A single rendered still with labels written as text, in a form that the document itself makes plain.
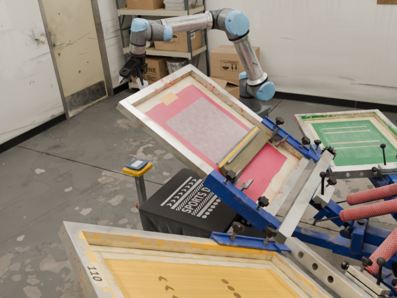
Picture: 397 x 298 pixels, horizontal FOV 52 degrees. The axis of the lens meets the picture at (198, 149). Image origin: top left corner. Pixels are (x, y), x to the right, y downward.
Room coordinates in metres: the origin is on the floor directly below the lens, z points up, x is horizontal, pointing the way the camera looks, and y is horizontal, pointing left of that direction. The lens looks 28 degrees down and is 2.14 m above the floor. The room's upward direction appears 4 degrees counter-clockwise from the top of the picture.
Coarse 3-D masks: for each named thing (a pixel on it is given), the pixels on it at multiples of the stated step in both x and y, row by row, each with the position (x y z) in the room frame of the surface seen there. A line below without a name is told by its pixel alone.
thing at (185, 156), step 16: (160, 80) 1.84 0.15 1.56; (176, 80) 1.92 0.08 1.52; (208, 80) 2.00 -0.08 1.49; (144, 96) 1.68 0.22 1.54; (224, 96) 1.94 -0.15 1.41; (128, 112) 1.56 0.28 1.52; (240, 112) 1.89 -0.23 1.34; (144, 128) 1.52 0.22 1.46; (160, 128) 1.52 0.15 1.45; (176, 144) 1.47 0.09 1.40; (288, 144) 1.76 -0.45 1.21; (192, 160) 1.41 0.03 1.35; (304, 160) 1.68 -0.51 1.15; (288, 176) 1.58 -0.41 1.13; (288, 192) 1.44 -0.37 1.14; (272, 208) 1.32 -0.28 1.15
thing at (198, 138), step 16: (160, 112) 1.67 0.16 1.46; (176, 112) 1.71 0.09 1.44; (176, 128) 1.61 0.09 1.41; (192, 128) 1.65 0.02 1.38; (208, 128) 1.69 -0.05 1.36; (192, 144) 1.55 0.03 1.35; (208, 144) 1.59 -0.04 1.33; (224, 144) 1.63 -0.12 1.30; (208, 160) 1.49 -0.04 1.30; (224, 176) 1.44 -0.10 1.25; (240, 176) 1.47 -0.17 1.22; (256, 176) 1.51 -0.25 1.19; (256, 192) 1.42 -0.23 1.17
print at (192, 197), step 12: (192, 180) 1.90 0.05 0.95; (180, 192) 1.79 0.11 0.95; (192, 192) 1.78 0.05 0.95; (204, 192) 1.78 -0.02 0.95; (168, 204) 1.69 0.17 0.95; (180, 204) 1.69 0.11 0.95; (192, 204) 1.68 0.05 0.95; (204, 204) 1.67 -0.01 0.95; (216, 204) 1.66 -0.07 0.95; (204, 216) 1.57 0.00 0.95
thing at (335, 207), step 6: (312, 198) 1.41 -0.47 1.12; (312, 204) 1.41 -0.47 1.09; (330, 204) 1.39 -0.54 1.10; (336, 204) 1.40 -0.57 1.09; (318, 210) 1.39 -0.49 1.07; (330, 210) 1.37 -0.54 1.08; (336, 210) 1.37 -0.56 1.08; (330, 216) 1.36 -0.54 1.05; (336, 222) 1.35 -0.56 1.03; (342, 222) 1.34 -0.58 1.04
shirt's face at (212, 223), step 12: (180, 180) 1.91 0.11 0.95; (156, 192) 1.81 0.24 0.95; (168, 192) 1.80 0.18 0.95; (144, 204) 1.71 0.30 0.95; (156, 204) 1.70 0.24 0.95; (168, 216) 1.59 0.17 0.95; (180, 216) 1.58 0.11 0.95; (192, 216) 1.58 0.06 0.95; (216, 216) 1.56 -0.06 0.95; (228, 216) 1.55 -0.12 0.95; (204, 228) 1.48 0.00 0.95; (216, 228) 1.47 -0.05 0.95
